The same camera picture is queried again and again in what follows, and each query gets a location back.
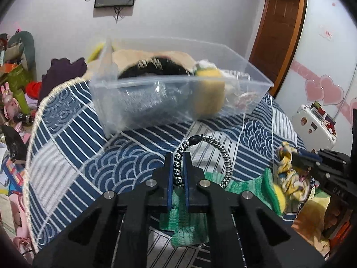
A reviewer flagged wooden door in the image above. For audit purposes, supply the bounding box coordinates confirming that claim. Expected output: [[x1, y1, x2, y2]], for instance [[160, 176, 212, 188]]
[[248, 0, 309, 97]]

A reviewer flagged purple cloth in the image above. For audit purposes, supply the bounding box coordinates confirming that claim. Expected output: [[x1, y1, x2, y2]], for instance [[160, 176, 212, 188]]
[[40, 57, 89, 101]]

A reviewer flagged black white braided hair tie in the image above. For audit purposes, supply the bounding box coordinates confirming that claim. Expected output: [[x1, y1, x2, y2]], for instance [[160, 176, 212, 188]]
[[173, 135, 232, 189]]

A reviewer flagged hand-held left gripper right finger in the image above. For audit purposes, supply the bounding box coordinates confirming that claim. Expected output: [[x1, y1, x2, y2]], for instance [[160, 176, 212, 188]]
[[184, 151, 327, 268]]

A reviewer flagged white wardrobe with pink hearts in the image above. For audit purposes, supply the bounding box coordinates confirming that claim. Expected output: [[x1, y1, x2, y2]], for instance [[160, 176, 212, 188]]
[[275, 0, 357, 158]]

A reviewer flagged blue wave patterned blanket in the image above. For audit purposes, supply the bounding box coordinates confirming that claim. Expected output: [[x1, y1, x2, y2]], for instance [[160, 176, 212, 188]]
[[24, 78, 311, 268]]

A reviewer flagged pink plush bunny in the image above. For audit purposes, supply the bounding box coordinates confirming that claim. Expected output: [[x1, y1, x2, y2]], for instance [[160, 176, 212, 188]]
[[0, 85, 21, 119]]

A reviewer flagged yellow soft sponge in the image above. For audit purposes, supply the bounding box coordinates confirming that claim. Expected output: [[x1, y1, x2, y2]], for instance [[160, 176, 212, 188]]
[[192, 67, 226, 118]]

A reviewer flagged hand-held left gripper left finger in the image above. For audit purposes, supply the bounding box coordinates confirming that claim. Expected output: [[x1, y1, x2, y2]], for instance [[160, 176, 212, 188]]
[[32, 152, 173, 268]]

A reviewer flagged black monitor cable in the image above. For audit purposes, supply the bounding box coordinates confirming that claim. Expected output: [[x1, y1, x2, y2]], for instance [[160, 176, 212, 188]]
[[112, 6, 125, 23]]

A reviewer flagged clear plastic storage box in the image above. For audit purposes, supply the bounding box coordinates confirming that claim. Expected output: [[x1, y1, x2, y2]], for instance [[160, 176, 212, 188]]
[[89, 36, 274, 139]]

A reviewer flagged black hair clip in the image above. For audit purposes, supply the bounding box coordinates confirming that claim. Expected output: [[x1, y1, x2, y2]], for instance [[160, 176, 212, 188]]
[[118, 57, 190, 79]]

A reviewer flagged red cloth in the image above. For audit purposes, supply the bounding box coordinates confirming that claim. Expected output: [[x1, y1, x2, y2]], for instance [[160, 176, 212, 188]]
[[25, 81, 43, 97]]

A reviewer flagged green knit sock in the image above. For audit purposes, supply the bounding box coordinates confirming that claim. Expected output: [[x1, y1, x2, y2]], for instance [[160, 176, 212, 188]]
[[160, 168, 288, 248]]

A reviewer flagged beige plush cloth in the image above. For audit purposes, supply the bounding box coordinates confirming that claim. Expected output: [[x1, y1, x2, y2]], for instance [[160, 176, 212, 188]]
[[112, 49, 197, 74]]

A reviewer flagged white suitcase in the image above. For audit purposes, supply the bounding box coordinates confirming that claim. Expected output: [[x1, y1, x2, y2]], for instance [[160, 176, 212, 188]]
[[291, 104, 338, 150]]

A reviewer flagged yellow cloth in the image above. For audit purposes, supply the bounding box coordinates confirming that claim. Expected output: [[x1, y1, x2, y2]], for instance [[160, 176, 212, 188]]
[[291, 195, 333, 253]]

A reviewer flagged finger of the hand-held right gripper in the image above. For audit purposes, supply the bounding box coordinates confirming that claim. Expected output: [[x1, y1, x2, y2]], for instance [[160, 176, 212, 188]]
[[290, 154, 313, 174], [297, 149, 323, 163]]

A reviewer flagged floral yellow scrunchie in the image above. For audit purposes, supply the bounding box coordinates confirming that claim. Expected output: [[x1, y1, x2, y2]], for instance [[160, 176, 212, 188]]
[[276, 141, 316, 202]]

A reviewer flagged person's right hand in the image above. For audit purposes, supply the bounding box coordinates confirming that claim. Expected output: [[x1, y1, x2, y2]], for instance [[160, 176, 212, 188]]
[[323, 198, 348, 236]]

